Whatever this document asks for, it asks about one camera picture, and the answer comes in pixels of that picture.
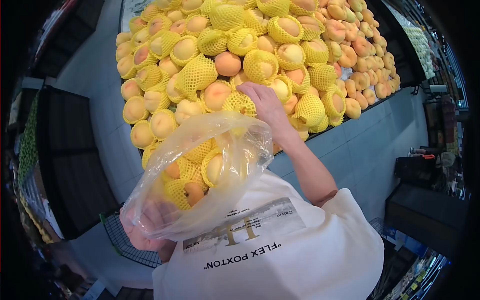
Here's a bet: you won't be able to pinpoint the person's left hand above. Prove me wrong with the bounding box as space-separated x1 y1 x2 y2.
120 200 179 252

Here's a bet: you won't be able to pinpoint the person's right hand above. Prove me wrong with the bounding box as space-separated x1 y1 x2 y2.
236 81 292 138

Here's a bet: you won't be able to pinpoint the person's right fingers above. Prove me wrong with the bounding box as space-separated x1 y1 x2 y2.
236 81 272 100

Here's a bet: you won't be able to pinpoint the peach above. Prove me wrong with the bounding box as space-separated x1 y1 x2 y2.
222 91 258 118
183 138 217 163
161 157 193 183
201 149 226 188
164 178 207 211

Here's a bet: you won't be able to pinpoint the clear plastic bag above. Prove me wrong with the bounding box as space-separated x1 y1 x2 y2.
120 111 274 242

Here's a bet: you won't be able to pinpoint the pile of netted yellow peaches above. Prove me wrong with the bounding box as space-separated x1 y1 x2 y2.
115 0 347 170

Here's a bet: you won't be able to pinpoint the pile of flat bare peaches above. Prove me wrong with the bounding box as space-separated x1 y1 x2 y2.
314 0 401 120

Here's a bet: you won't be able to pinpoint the pile of pale green fruits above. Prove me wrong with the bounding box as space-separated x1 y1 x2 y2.
400 25 436 80

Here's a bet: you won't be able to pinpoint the person's body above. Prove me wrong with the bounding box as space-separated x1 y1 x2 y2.
152 170 385 300

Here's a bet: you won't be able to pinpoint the dark display stand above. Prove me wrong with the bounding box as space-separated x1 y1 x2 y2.
37 85 121 241

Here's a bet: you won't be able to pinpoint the black cabinet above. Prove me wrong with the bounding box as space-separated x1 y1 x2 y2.
385 183 470 259

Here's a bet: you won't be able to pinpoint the pile of dark green fruits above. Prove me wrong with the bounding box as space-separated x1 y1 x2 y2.
16 94 40 185

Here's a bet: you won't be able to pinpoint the full shop shelf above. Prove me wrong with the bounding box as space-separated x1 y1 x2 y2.
369 217 452 300

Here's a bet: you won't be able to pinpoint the black basket with orange handle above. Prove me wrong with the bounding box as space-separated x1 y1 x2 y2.
394 154 438 185

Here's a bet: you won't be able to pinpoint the black wire basket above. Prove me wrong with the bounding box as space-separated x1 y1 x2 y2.
99 211 163 269

